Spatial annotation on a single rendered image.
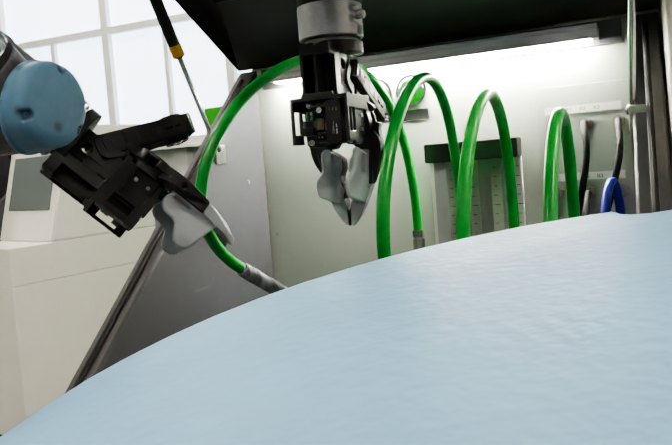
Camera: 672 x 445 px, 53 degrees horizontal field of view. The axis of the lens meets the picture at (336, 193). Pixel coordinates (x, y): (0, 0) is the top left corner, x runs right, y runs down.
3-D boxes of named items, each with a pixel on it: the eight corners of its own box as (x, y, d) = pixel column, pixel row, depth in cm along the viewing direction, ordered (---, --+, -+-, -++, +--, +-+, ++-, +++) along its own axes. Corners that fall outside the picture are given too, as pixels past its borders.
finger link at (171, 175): (195, 221, 77) (133, 174, 76) (204, 209, 78) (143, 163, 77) (204, 211, 73) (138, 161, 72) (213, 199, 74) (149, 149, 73)
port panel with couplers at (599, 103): (545, 295, 101) (532, 87, 99) (548, 290, 104) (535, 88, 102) (640, 297, 95) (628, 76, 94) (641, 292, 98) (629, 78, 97)
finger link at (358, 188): (334, 230, 76) (328, 148, 76) (355, 224, 82) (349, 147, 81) (360, 229, 75) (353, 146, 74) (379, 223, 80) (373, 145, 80)
